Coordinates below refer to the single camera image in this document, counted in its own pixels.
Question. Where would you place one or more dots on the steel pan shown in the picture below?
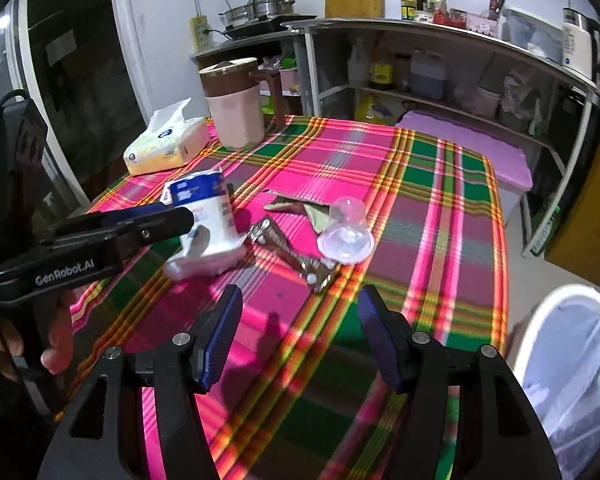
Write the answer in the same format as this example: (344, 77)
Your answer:
(236, 14)

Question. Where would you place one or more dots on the small red container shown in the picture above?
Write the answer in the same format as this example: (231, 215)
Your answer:
(450, 20)

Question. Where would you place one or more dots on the white blue milk carton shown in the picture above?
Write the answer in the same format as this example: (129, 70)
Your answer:
(210, 210)

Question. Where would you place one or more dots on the pink green plaid tablecloth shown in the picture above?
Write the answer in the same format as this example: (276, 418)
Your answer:
(430, 210)

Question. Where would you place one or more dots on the small pink bucket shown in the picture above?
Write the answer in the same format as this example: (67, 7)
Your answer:
(487, 102)

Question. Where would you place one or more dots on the wooden door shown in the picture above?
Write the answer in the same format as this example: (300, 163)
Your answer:
(590, 220)

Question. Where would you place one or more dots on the pink brown pitcher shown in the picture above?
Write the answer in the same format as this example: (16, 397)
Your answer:
(235, 110)

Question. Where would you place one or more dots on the shiny brown snack wrapper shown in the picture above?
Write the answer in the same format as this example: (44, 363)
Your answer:
(300, 260)

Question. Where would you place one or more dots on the white plastic bottle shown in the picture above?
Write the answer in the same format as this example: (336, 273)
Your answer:
(359, 65)

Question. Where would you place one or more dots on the white yellow tissue box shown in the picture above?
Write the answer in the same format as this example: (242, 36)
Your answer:
(165, 142)

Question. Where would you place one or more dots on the person's left hand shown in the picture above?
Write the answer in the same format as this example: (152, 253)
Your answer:
(60, 340)

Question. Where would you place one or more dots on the black induction cooker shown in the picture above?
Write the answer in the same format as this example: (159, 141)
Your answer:
(270, 27)

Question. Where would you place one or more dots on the steel shelf unit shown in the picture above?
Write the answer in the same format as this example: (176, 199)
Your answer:
(430, 27)

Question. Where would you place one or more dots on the crumpled plastic bags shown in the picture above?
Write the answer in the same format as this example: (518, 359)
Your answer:
(522, 100)

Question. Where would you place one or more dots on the person's left forearm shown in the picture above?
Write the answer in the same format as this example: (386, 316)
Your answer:
(10, 425)

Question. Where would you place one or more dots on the translucent plastic bin liner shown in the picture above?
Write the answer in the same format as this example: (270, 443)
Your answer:
(580, 375)

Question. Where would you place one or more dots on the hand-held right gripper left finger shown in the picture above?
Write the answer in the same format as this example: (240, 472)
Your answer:
(220, 342)

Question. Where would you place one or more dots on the brown gold foil wrapper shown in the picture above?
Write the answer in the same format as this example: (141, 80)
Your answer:
(300, 207)

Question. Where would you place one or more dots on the glass sliding door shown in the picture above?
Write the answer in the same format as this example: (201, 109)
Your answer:
(80, 85)

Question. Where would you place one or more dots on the pink basin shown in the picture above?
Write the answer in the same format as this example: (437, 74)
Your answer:
(287, 77)

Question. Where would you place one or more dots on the white electric kettle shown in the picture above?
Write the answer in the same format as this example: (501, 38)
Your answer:
(577, 45)

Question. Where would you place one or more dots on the white round trash bin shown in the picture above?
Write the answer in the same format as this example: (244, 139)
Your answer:
(525, 340)

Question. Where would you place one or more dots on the yellow power strip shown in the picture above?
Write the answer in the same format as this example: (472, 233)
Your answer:
(199, 32)

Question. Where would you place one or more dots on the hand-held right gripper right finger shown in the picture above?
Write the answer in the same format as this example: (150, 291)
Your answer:
(380, 342)

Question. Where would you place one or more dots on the yellow bag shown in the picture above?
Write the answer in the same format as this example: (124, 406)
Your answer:
(372, 107)

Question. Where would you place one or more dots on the yellow label oil bottle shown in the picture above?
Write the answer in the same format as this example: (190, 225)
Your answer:
(381, 70)

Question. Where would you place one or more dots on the clear plastic storage container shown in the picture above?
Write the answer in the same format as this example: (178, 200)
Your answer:
(530, 30)

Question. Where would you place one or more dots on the pink utensil holder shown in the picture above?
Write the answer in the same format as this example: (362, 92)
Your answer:
(482, 22)

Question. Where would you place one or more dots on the steel steamer pot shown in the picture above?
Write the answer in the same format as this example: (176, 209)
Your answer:
(270, 5)

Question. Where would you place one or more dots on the clear plastic cup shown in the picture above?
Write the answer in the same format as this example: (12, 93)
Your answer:
(347, 232)

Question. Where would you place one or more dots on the grey plastic jug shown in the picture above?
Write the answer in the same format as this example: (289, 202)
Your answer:
(428, 77)

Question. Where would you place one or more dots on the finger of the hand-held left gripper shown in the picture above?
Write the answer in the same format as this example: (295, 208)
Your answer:
(145, 227)
(135, 210)

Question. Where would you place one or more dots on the low steel counter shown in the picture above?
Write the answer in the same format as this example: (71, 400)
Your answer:
(240, 45)

